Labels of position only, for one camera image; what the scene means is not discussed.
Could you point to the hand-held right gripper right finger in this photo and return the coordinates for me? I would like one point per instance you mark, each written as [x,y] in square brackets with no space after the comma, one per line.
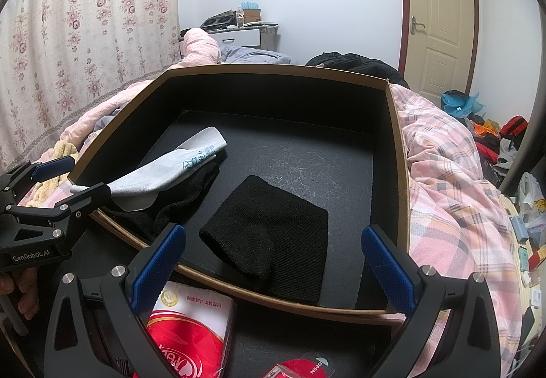
[388,271]

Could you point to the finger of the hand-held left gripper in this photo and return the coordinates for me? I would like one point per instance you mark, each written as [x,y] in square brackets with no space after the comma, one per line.
[53,167]
[85,199]

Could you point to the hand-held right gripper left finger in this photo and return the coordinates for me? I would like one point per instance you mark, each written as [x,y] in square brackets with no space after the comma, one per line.
[158,271]

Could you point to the thin black sock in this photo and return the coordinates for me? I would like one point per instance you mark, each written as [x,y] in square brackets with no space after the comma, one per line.
[179,199]

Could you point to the white grey sock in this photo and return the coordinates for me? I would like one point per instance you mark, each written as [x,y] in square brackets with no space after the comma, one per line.
[170,173]

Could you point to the black knit sock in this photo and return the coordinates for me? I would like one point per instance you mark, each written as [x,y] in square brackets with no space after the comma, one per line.
[273,241]

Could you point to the large black-lined cardboard box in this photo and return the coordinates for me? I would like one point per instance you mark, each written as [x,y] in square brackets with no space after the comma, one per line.
[298,156]

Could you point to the person's left hand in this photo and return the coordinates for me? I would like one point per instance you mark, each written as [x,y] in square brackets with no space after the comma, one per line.
[19,288]

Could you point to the cream waffle towel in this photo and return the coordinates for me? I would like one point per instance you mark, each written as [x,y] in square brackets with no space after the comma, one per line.
[64,150]

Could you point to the red white tissue pack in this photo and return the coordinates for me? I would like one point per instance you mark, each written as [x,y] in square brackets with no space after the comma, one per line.
[187,331]

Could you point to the red packet with round tab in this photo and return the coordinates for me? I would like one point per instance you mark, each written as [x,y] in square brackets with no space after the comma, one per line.
[298,367]

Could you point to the small blue box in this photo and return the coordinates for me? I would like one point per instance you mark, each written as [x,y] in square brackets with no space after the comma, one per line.
[518,228]

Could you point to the floral curtain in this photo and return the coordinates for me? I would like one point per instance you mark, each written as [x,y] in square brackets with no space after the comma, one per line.
[85,19]

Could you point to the white plastic bag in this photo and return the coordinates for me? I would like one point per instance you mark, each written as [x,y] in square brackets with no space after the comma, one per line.
[531,199]

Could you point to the grey garment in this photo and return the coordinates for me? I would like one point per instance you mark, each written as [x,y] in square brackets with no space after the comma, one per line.
[507,152]

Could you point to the orange cloth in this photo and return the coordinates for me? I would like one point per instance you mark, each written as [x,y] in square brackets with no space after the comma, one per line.
[486,126]

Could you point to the blue plastic bag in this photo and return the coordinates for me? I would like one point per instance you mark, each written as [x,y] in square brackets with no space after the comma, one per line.
[460,103]

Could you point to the pink quilt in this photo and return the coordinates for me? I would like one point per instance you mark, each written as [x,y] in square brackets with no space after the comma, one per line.
[198,49]

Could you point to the red bag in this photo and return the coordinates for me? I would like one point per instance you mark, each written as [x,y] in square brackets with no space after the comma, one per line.
[514,126]

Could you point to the black clothes pile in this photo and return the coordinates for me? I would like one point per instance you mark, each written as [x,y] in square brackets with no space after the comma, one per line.
[354,64]

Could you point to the black tray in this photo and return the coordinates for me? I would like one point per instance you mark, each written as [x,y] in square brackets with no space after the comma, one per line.
[217,19]

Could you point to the grey quilt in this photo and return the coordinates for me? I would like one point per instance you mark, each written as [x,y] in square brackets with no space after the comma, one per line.
[256,56]

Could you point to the white bedside cabinet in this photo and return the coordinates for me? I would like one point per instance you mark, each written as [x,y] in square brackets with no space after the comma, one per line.
[239,37]

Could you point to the clear water bottle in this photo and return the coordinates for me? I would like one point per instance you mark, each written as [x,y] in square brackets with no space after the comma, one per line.
[239,15]

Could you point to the small cardboard box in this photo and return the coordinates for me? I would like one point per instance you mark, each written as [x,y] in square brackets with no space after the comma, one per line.
[252,15]

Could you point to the blue packet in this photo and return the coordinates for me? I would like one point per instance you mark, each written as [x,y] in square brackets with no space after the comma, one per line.
[249,5]

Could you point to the beige door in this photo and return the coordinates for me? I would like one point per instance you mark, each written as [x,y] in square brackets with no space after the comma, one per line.
[439,19]

